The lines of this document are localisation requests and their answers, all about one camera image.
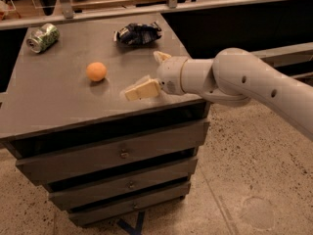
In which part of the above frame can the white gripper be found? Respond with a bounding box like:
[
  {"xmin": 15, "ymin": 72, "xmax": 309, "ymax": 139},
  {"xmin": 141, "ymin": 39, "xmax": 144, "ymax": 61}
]
[{"xmin": 124, "ymin": 51, "xmax": 188, "ymax": 101}]

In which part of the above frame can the orange fruit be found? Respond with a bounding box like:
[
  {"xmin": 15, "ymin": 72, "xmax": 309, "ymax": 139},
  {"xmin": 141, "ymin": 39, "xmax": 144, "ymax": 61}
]
[{"xmin": 86, "ymin": 62, "xmax": 107, "ymax": 82}]

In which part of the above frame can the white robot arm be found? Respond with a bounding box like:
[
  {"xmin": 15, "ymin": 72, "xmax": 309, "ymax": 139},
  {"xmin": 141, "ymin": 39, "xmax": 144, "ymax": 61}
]
[{"xmin": 124, "ymin": 48, "xmax": 313, "ymax": 140}]

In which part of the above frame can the green soda can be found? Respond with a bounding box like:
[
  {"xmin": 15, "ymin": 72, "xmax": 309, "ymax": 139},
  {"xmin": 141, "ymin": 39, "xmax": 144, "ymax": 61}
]
[{"xmin": 26, "ymin": 23, "xmax": 60, "ymax": 54}]

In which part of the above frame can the dark blue chip bag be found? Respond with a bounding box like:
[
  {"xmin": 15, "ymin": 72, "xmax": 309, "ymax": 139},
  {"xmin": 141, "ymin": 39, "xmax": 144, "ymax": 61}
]
[{"xmin": 113, "ymin": 22, "xmax": 162, "ymax": 46}]

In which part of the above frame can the grey drawer cabinet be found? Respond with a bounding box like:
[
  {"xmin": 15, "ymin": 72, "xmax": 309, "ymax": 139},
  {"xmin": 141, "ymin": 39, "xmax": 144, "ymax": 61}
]
[{"xmin": 0, "ymin": 14, "xmax": 209, "ymax": 214}]

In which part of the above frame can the top grey drawer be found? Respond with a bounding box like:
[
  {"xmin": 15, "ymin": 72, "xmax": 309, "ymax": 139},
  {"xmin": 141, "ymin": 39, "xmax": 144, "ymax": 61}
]
[{"xmin": 16, "ymin": 118, "xmax": 208, "ymax": 185}]

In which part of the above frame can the grey drawer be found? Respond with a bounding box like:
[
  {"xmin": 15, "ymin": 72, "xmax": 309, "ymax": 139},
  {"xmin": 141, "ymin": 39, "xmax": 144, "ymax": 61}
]
[
  {"xmin": 68, "ymin": 181, "xmax": 191, "ymax": 227},
  {"xmin": 49, "ymin": 157, "xmax": 198, "ymax": 211},
  {"xmin": 16, "ymin": 118, "xmax": 208, "ymax": 185}
]

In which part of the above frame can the middle grey drawer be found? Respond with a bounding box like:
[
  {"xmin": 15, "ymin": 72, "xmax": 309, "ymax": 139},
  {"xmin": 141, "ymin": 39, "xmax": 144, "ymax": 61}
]
[{"xmin": 49, "ymin": 157, "xmax": 198, "ymax": 211}]

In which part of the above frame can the grey metal railing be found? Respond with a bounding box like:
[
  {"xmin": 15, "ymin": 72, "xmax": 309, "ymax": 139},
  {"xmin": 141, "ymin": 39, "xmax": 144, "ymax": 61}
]
[{"xmin": 0, "ymin": 0, "xmax": 287, "ymax": 30}]

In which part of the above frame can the bottom grey drawer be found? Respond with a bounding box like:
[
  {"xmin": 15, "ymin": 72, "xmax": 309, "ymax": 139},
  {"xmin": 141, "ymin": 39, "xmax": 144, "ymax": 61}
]
[{"xmin": 68, "ymin": 181, "xmax": 191, "ymax": 227}]

